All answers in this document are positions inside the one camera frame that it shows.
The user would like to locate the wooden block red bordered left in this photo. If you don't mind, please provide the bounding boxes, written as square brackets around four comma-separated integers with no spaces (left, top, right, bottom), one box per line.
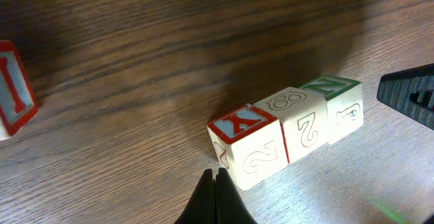
[1,40,39,141]

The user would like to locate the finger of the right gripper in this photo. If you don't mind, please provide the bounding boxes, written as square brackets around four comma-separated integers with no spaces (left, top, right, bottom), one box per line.
[376,64,433,129]

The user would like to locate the wooden block red letter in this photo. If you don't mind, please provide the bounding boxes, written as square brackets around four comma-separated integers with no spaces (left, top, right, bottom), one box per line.
[207,104,288,190]

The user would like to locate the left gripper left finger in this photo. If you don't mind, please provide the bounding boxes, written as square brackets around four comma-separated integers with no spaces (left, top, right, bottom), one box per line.
[175,169,215,224]

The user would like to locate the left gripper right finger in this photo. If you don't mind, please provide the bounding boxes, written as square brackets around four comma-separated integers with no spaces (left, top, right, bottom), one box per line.
[215,168,257,224]

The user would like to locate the wooden block blue side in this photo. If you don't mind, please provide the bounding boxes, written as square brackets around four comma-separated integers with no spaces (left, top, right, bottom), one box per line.
[300,75,363,145]

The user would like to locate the wooden block number drawing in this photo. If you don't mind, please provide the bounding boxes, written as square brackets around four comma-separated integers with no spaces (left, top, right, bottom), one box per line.
[254,87,328,164]

